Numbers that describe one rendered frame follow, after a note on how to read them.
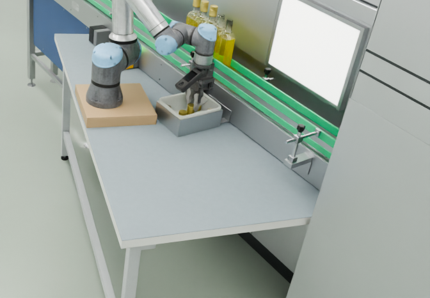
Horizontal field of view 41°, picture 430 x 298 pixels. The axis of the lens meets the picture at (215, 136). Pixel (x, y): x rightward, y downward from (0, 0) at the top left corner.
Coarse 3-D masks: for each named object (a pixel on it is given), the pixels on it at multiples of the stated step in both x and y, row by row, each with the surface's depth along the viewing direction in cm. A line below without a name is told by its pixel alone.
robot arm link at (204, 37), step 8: (200, 24) 222; (208, 24) 223; (200, 32) 220; (208, 32) 219; (216, 32) 222; (192, 40) 223; (200, 40) 222; (208, 40) 221; (200, 48) 223; (208, 48) 223
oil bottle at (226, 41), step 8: (224, 32) 244; (232, 32) 245; (224, 40) 244; (232, 40) 245; (216, 48) 249; (224, 48) 245; (232, 48) 248; (216, 56) 250; (224, 56) 247; (224, 64) 249
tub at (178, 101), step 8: (168, 96) 240; (176, 96) 242; (184, 96) 245; (208, 96) 246; (168, 104) 241; (176, 104) 244; (184, 104) 247; (208, 104) 245; (216, 104) 241; (176, 112) 244; (200, 112) 233; (208, 112) 235
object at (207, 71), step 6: (198, 66) 227; (204, 66) 227; (210, 66) 229; (204, 72) 231; (210, 72) 233; (204, 78) 232; (210, 78) 233; (198, 84) 230; (204, 84) 234; (210, 84) 234; (204, 90) 235
